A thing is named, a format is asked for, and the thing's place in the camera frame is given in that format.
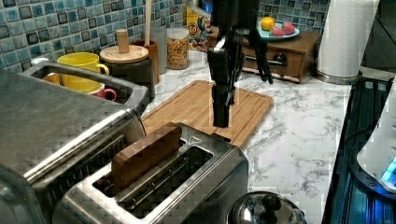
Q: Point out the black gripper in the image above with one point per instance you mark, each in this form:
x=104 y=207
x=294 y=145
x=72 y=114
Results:
x=226 y=58

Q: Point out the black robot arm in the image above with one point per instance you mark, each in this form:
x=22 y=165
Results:
x=236 y=19

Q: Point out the bamboo cutting board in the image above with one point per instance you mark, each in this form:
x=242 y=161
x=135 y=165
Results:
x=193 y=106

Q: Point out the glass jar of cereal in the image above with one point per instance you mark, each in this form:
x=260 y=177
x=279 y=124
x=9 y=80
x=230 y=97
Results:
x=177 y=48

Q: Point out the light blue plate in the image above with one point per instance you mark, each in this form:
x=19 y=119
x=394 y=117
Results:
x=265 y=34

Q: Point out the brown toast slice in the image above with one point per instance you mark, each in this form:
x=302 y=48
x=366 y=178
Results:
x=143 y=155

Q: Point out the colourful cereal box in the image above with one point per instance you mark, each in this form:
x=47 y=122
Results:
x=199 y=28

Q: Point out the small wooden drawer box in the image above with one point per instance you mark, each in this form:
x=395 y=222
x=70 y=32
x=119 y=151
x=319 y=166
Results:
x=293 y=57

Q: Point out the brown utensil holder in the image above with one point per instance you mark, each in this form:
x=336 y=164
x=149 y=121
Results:
x=152 y=48

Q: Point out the orange fruit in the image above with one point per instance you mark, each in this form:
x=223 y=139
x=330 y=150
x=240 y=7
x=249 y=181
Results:
x=267 y=23

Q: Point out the grey tumbler cup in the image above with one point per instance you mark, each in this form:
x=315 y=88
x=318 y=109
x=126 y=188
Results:
x=159 y=35

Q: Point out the pink dragon fruit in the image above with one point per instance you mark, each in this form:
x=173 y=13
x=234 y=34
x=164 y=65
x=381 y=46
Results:
x=285 y=29

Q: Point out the black canister with wooden lid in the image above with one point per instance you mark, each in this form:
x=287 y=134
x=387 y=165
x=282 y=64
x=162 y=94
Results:
x=129 y=62

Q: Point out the pink mug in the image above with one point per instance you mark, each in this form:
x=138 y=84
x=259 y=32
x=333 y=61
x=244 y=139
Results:
x=103 y=92

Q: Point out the yellow mug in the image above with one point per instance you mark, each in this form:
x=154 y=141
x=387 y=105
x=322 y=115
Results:
x=83 y=61

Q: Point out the paper towel roll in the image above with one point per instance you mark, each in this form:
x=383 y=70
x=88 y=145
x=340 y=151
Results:
x=346 y=32

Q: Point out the white appliance with blue light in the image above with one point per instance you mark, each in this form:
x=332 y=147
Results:
x=377 y=157

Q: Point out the wooden utensil handle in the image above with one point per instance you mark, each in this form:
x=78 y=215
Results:
x=148 y=8

